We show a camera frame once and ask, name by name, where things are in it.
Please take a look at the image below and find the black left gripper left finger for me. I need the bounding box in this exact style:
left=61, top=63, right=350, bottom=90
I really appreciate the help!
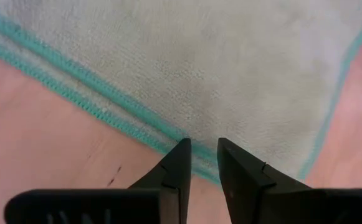
left=127, top=138, right=193, bottom=224

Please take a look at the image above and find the green microfiber towel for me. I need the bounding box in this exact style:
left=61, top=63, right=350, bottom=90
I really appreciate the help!
left=0, top=0, right=362, bottom=187

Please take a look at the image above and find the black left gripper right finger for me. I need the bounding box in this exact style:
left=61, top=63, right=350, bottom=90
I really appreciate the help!
left=217, top=138, right=312, bottom=224

